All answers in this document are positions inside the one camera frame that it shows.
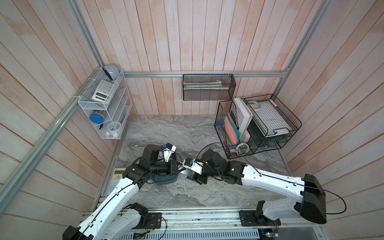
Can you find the yellow calculator on table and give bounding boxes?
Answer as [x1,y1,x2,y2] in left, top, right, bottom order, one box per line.
[106,168,126,196]

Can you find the black wire file organizer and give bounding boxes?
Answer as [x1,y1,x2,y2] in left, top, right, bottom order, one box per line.
[215,98,257,159]

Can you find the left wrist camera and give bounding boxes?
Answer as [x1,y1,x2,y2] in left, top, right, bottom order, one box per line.
[161,143,177,162]

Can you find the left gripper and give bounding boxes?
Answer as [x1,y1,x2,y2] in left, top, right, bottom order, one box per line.
[150,159,186,176]

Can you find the pink folder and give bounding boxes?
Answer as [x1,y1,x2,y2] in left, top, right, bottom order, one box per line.
[224,117,238,145]

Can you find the white book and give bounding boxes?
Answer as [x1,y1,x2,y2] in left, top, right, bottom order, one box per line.
[232,98,253,141]

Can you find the grid notepad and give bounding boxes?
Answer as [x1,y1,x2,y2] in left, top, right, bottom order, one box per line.
[248,101,292,137]

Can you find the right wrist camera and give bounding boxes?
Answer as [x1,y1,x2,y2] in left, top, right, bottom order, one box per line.
[181,158,204,176]

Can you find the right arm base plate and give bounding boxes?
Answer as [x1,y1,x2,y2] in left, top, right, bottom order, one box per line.
[239,210,281,227]

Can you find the blue lid container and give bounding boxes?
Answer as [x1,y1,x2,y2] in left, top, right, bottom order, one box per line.
[89,111,105,125]

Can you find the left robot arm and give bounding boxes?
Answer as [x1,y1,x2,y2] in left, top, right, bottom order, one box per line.
[63,144,181,240]

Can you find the black mesh wall basket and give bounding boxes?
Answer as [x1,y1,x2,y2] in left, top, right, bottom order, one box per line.
[182,74,236,101]

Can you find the teal storage box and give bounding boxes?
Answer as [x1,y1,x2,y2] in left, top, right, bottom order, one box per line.
[151,175,178,185]

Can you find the tape roll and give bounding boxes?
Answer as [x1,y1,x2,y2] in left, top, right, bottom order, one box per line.
[235,143,250,156]

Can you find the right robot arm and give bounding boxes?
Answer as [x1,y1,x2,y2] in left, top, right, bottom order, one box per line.
[184,149,327,226]

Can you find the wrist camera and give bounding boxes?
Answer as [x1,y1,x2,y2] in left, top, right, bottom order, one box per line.
[161,143,177,162]
[181,158,204,176]

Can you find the white wire wall shelf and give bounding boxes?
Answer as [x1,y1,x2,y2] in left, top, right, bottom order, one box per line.
[78,69,133,140]

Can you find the black wire tray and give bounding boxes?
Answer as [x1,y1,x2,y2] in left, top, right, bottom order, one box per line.
[243,94,302,142]

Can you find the white calculator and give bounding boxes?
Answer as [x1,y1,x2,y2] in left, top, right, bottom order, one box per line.
[92,80,116,105]

